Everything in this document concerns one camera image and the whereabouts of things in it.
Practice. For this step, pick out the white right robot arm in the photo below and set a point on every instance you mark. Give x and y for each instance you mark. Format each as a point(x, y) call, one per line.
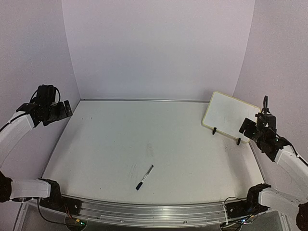
point(280, 151)

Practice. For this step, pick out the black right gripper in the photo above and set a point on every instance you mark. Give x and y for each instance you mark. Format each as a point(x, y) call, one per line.
point(254, 131)

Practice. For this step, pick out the white marker pen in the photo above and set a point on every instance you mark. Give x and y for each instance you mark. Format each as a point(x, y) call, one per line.
point(147, 174)

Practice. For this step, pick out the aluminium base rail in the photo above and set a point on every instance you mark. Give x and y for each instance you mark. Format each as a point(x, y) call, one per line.
point(101, 215)

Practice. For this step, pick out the white whiteboard yellow rim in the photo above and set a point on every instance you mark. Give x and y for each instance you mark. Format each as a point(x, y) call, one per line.
point(227, 114)

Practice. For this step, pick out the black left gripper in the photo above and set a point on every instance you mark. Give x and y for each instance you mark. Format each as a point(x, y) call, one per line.
point(63, 113)

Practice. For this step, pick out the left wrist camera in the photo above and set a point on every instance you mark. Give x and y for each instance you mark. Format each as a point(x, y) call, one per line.
point(47, 94)

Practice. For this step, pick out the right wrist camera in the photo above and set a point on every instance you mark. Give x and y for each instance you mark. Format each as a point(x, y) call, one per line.
point(267, 119)

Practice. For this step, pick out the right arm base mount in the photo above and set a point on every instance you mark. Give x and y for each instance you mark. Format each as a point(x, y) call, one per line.
point(241, 209)

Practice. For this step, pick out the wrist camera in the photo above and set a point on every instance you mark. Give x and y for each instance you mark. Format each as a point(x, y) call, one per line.
point(267, 119)
point(47, 94)

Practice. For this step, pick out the blue marker cap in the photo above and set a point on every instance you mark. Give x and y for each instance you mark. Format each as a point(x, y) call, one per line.
point(139, 185)

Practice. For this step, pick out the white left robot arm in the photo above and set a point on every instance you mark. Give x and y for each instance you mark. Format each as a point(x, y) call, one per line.
point(44, 107)

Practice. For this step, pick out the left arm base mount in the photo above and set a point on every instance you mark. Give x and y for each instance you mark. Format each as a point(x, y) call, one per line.
point(60, 203)

